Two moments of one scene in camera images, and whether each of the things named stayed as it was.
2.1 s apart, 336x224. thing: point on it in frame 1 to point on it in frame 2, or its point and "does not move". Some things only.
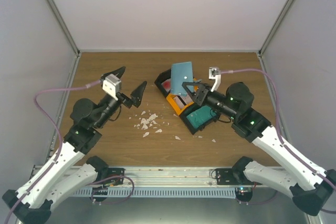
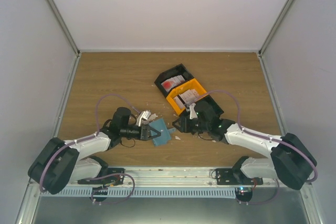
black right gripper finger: x=201 y=86 to x=177 y=124
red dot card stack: x=167 y=85 does not move
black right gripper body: x=202 y=96 to x=191 y=128
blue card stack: x=181 y=72 to x=159 y=125
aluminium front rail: x=171 y=177 does not move
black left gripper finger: x=137 y=94 to x=150 y=137
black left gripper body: x=126 y=99 to x=143 y=128
